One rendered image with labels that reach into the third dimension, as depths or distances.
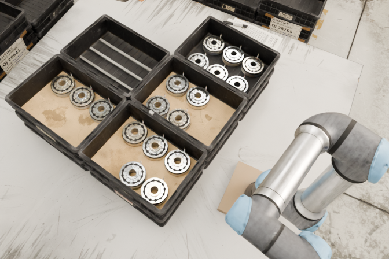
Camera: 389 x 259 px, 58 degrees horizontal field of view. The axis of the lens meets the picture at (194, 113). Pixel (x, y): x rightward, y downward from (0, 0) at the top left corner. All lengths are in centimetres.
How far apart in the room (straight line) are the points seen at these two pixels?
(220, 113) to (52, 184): 78
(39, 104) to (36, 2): 125
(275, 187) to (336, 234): 161
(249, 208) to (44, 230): 100
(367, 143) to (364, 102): 191
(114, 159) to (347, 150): 88
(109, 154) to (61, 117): 28
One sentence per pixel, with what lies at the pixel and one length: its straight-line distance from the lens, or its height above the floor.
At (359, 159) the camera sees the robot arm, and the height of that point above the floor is 134.
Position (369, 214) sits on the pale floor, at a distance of 254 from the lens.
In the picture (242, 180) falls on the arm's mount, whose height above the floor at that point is 73.
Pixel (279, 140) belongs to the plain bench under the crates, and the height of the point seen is 70.
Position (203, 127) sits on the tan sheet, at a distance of 152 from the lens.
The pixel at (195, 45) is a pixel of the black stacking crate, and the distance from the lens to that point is 177.
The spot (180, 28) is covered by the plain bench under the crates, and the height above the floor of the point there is 70.
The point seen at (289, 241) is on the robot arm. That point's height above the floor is 144.
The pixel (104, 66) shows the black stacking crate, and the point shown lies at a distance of 172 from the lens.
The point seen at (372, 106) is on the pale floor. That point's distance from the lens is 293.
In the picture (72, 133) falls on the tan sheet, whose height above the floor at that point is 83.
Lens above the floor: 217
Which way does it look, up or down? 60 degrees down
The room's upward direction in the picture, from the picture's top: 6 degrees clockwise
